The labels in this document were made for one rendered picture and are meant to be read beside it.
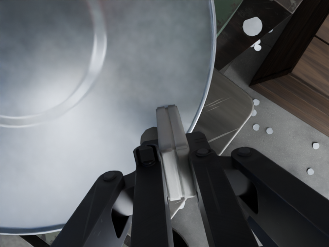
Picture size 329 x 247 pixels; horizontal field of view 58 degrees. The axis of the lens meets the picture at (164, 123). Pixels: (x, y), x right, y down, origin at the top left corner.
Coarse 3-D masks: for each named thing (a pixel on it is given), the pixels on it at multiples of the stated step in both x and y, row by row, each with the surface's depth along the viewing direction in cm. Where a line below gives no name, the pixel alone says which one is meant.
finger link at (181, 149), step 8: (168, 112) 20; (176, 112) 19; (176, 120) 18; (176, 128) 17; (176, 136) 16; (184, 136) 16; (176, 144) 15; (184, 144) 15; (176, 152) 15; (184, 152) 14; (176, 160) 15; (184, 160) 15; (184, 168) 15; (184, 176) 15; (192, 176) 15; (184, 184) 15; (192, 184) 15; (184, 192) 15; (192, 192) 15
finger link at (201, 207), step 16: (192, 160) 14; (208, 160) 13; (208, 176) 12; (224, 176) 12; (208, 192) 11; (224, 192) 11; (208, 208) 10; (224, 208) 10; (240, 208) 10; (208, 224) 10; (224, 224) 9; (240, 224) 9; (208, 240) 12; (224, 240) 9; (240, 240) 9; (256, 240) 9
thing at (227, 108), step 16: (224, 80) 22; (208, 96) 22; (224, 96) 22; (240, 96) 22; (208, 112) 22; (224, 112) 22; (240, 112) 22; (208, 128) 22; (224, 128) 22; (240, 128) 22; (224, 144) 22; (176, 208) 22
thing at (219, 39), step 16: (256, 0) 40; (272, 0) 38; (288, 0) 37; (240, 16) 48; (256, 16) 44; (272, 16) 41; (288, 16) 38; (224, 32) 59; (240, 32) 53; (224, 48) 68; (240, 48) 61; (224, 64) 80
